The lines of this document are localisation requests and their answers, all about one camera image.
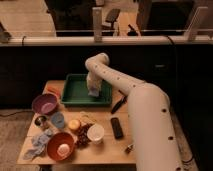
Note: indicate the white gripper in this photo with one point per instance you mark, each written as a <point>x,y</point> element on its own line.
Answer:
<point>93,82</point>

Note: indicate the blue grey sponge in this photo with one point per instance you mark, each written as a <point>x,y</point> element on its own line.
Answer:
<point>94,92</point>

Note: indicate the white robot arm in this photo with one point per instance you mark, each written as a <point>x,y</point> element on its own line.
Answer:
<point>154,141</point>

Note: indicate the green plastic tray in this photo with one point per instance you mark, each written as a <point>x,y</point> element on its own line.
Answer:
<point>75,93</point>

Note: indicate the orange carrot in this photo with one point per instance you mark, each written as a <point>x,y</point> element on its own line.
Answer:
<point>54,90</point>

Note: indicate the yellow orange fruit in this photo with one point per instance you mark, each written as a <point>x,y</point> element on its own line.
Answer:
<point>74,124</point>

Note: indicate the blue plastic cup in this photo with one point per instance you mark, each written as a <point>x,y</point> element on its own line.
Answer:
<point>57,120</point>

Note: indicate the white cup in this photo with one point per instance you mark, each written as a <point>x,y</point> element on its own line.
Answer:
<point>96,133</point>

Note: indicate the purple bowl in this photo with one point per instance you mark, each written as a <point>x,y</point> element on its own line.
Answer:
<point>44,104</point>

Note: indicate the black remote control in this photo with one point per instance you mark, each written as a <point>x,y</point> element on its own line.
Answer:
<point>117,129</point>

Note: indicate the dark red grapes bunch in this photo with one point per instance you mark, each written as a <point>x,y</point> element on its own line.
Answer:
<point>82,139</point>

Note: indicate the wooden table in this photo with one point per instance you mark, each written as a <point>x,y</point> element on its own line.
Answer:
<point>109,151</point>

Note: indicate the small metal cup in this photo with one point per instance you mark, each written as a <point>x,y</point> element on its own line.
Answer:
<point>41,122</point>

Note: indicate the orange red bowl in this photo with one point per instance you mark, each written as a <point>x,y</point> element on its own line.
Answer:
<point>56,141</point>

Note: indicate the black office chair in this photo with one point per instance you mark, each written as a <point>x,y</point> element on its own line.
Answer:
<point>110,19</point>

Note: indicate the white egg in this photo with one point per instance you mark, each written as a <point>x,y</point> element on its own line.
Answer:
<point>63,149</point>

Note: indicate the small metal clip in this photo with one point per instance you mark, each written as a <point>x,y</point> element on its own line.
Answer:
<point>128,149</point>

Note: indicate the light blue cloth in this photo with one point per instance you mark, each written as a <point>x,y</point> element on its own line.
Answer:
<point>39,143</point>

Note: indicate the black handled knife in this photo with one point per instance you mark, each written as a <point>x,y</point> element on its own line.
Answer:
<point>119,103</point>

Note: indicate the white horizontal rail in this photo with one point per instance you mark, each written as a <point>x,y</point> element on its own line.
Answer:
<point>105,41</point>

